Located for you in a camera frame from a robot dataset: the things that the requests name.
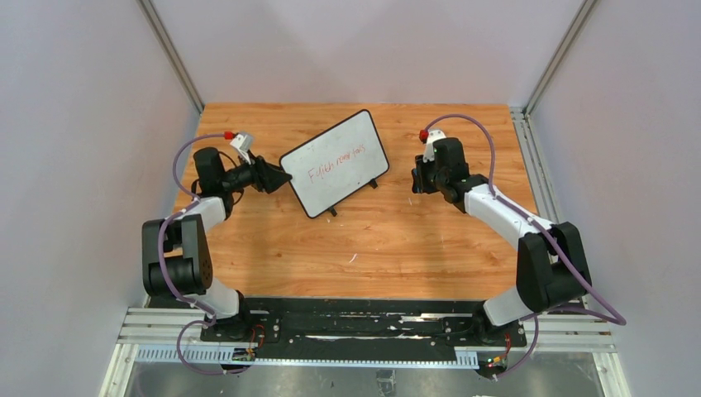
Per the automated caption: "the blue eraser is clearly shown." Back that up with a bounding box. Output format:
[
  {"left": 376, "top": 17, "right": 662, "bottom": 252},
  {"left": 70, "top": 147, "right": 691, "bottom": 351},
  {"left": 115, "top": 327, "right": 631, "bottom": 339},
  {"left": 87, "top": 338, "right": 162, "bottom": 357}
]
[{"left": 411, "top": 169, "right": 421, "bottom": 194}]

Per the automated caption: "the small whiteboard black frame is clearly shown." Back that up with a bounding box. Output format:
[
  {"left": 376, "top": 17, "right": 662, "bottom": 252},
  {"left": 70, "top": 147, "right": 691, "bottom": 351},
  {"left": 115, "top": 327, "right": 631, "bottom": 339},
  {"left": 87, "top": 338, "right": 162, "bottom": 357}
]
[{"left": 279, "top": 109, "right": 389, "bottom": 218}]

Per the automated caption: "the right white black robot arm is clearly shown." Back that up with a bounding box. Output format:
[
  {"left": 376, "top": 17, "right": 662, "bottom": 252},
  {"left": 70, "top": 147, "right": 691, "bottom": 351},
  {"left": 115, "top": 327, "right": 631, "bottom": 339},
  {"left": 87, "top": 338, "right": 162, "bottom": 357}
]
[{"left": 412, "top": 130, "right": 591, "bottom": 337}]

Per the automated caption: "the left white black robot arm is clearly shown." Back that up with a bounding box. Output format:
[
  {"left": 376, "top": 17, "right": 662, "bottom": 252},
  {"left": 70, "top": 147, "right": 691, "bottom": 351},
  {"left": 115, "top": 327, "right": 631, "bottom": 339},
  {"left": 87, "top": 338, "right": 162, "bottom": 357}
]
[{"left": 141, "top": 147, "right": 292, "bottom": 340}]

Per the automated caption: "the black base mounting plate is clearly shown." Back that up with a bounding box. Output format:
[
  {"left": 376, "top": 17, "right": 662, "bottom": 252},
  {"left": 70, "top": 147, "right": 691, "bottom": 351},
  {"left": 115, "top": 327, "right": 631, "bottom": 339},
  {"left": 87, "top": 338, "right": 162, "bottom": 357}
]
[{"left": 200, "top": 297, "right": 527, "bottom": 363}]

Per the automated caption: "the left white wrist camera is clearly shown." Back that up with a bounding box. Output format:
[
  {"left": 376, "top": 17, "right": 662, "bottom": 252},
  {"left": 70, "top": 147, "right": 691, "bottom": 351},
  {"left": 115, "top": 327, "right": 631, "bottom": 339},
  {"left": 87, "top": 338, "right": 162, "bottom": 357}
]
[{"left": 230, "top": 132, "right": 255, "bottom": 165}]

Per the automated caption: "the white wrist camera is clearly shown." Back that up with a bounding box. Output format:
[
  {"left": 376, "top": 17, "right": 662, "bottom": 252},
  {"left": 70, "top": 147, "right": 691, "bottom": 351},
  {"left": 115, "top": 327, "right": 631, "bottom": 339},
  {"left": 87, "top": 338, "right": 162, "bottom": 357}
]
[
  {"left": 230, "top": 132, "right": 255, "bottom": 165},
  {"left": 420, "top": 129, "right": 446, "bottom": 163}
]

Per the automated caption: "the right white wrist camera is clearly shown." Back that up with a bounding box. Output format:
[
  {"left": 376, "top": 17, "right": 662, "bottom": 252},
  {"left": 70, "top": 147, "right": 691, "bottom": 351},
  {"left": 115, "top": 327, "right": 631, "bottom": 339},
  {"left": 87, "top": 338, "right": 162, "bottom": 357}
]
[{"left": 420, "top": 129, "right": 446, "bottom": 163}]

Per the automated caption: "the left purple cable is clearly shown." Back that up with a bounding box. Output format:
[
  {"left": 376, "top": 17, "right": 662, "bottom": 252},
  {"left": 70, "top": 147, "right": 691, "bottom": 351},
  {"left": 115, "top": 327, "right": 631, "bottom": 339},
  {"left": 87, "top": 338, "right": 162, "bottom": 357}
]
[{"left": 157, "top": 132, "right": 253, "bottom": 377}]

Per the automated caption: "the aluminium frame rail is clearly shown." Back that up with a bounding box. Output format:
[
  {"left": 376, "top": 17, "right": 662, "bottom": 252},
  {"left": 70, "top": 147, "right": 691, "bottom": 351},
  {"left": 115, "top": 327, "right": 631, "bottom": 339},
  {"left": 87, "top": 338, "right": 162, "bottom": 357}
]
[{"left": 509, "top": 107, "right": 582, "bottom": 289}]

